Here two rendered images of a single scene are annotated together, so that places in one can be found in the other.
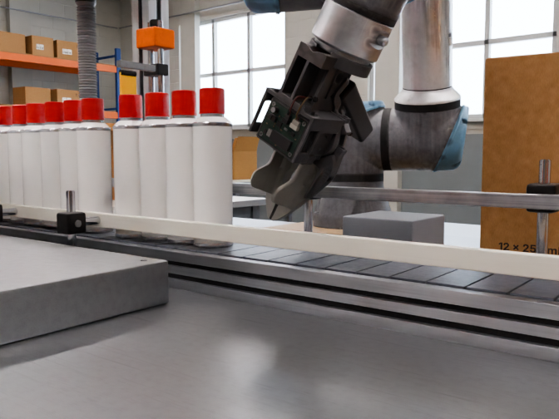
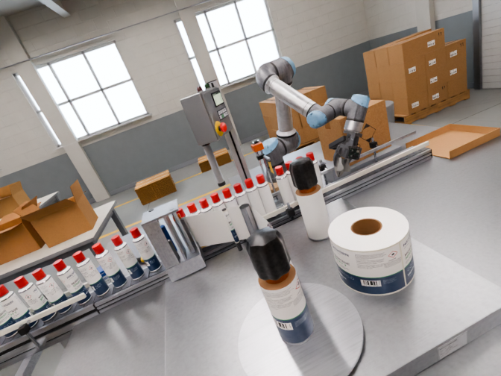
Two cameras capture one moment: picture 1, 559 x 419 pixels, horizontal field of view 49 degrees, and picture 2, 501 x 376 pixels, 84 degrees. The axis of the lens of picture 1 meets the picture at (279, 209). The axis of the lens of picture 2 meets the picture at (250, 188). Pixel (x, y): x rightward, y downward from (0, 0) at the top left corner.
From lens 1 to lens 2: 1.26 m
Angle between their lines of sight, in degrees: 48
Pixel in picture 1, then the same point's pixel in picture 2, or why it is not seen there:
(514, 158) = not seen: hidden behind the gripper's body
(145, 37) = (259, 148)
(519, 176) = not seen: hidden behind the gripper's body
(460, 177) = (123, 154)
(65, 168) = (259, 202)
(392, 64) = (55, 113)
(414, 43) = (287, 118)
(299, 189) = (346, 166)
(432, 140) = (295, 142)
